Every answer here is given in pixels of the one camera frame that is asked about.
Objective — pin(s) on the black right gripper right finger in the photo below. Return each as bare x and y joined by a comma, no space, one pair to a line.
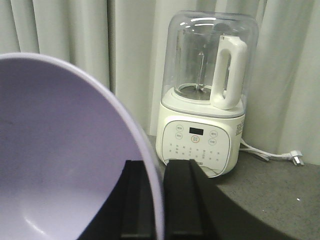
196,209

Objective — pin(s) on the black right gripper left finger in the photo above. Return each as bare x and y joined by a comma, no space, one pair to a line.
128,212

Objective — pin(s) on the purple bowl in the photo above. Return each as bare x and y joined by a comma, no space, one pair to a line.
65,141

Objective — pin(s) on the white blender appliance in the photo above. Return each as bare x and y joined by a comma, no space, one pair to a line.
207,73

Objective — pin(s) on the white curtain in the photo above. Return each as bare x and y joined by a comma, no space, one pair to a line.
122,44

